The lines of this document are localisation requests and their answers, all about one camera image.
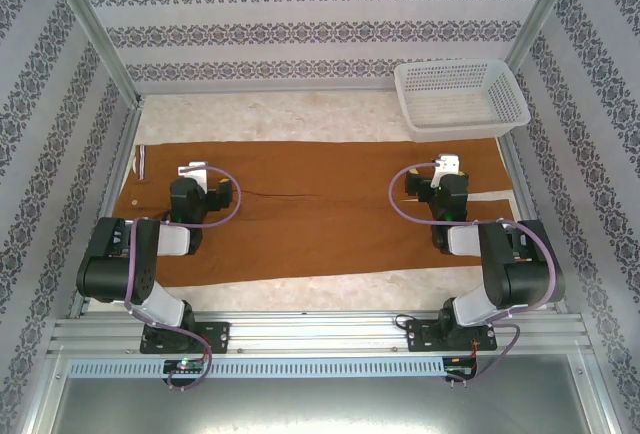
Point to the brown long pants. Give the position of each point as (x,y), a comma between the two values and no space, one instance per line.
(320,224)

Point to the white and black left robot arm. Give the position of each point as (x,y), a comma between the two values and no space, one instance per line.
(172,240)

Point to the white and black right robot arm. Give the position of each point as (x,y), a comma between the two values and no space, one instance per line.
(465,241)

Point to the white perforated plastic basket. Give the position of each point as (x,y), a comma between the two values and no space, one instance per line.
(460,104)

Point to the left controller circuit board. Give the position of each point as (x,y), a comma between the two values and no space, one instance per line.
(182,366)

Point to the controller circuit board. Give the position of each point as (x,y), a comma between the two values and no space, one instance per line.
(182,366)
(460,367)

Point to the right controller circuit board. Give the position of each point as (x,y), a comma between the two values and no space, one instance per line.
(460,367)

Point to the grey metal bottom panel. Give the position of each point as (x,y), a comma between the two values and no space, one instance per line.
(320,406)

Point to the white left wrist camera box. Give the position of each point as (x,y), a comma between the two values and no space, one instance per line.
(195,170)

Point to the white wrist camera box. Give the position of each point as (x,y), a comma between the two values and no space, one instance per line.
(448,163)
(195,170)

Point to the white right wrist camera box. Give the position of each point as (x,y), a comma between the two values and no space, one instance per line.
(448,163)

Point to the aluminium right side rail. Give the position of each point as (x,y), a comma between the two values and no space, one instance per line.
(520,189)

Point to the aluminium left side rail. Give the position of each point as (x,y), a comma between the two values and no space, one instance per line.
(112,189)

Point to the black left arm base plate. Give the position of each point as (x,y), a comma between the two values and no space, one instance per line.
(215,336)

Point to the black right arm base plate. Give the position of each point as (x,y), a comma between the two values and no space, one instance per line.
(420,336)

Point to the aluminium mounting rail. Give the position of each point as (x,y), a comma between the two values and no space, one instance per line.
(320,331)

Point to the aluminium left frame post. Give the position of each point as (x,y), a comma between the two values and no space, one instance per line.
(90,24)

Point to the aluminium frame post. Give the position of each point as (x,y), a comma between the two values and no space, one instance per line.
(542,14)
(90,24)

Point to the aluminium right frame post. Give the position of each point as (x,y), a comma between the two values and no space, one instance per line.
(542,14)

